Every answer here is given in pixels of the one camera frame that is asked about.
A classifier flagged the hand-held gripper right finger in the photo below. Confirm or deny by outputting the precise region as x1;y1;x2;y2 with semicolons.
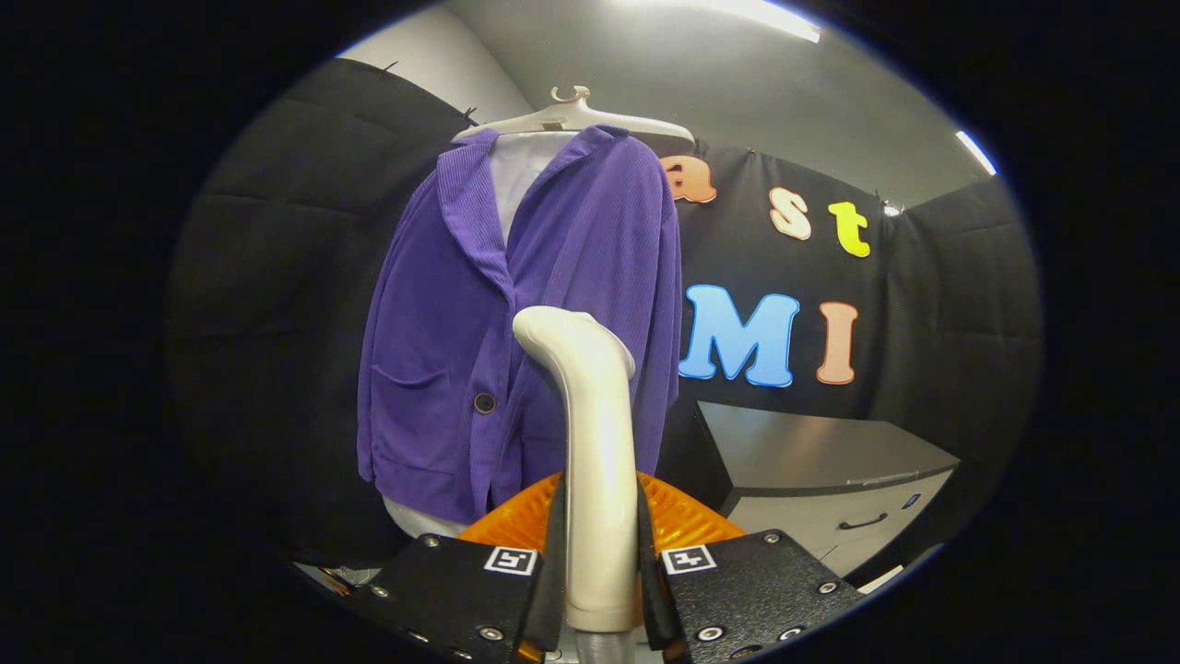
634;472;867;664

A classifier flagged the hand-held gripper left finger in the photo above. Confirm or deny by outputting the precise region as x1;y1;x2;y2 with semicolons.
346;472;568;664

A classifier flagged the white garment steamer nozzle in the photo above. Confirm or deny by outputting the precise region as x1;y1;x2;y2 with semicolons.
512;306;646;635

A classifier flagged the purple jacket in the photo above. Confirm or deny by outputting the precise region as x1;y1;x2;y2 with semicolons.
357;125;685;527

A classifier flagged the white clothes hanger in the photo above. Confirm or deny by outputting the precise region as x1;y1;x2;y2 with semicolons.
452;85;697;147

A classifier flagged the grey cabinet with dark top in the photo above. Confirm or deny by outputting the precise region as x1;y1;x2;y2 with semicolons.
696;401;962;582

